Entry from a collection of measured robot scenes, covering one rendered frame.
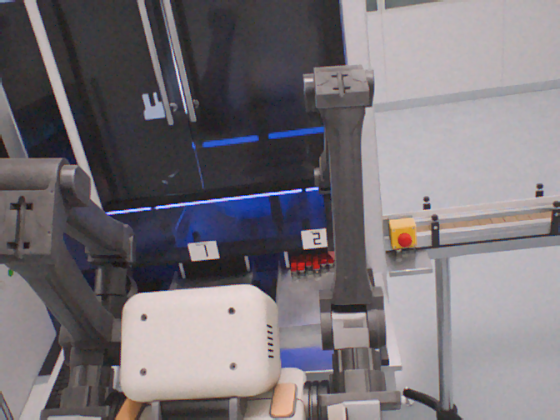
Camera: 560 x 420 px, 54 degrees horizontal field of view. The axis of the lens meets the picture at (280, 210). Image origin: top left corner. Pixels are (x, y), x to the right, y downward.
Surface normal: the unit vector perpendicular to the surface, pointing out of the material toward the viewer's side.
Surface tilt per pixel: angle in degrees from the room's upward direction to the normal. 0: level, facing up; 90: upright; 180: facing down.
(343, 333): 37
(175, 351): 47
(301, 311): 0
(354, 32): 90
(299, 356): 0
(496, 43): 90
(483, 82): 90
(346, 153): 78
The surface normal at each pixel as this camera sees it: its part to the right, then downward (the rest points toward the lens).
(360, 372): 0.02, -0.46
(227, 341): -0.16, -0.28
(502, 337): -0.15, -0.89
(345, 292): -0.05, 0.25
